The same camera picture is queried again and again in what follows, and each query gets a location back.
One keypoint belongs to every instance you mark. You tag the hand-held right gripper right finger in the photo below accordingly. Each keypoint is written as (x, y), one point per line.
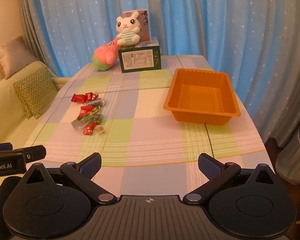
(210, 166)

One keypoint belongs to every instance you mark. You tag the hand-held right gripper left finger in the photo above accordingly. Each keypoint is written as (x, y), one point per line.
(90, 166)

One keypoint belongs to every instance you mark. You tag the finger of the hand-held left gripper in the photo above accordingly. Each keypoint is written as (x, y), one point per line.
(35, 152)
(1, 147)

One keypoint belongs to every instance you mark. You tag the small red candy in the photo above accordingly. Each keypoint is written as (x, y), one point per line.
(88, 129)

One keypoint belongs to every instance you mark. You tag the yellow white candy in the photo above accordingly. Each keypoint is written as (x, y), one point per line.
(100, 130)

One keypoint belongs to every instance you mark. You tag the large red snack packet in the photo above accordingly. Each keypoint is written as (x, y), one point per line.
(85, 110)

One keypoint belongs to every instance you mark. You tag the pile of snack packets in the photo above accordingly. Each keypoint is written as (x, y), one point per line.
(97, 102)

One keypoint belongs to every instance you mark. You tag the orange plastic tray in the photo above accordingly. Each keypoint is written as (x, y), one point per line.
(202, 95)

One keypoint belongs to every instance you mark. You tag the light green sofa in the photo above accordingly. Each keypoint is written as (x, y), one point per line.
(5, 110)

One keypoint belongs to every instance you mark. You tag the green zigzag cushion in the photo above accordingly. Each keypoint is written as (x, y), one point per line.
(35, 90)

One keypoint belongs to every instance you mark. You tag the grey lace chair cover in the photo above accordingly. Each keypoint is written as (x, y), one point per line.
(290, 160)

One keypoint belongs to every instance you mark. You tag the grey cushion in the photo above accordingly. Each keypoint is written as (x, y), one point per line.
(12, 55)

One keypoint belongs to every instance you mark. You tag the pink green plush toy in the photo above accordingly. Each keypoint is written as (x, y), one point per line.
(106, 53)

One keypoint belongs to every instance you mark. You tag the green cardboard box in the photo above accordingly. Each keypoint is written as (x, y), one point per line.
(140, 60)

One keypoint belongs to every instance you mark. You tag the star print curtain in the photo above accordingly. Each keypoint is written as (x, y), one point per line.
(77, 17)

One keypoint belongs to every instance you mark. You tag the white rabbit plush toy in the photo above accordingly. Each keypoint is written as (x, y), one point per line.
(127, 25)

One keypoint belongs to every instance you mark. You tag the tall printed cardboard box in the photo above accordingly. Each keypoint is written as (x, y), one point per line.
(145, 27)

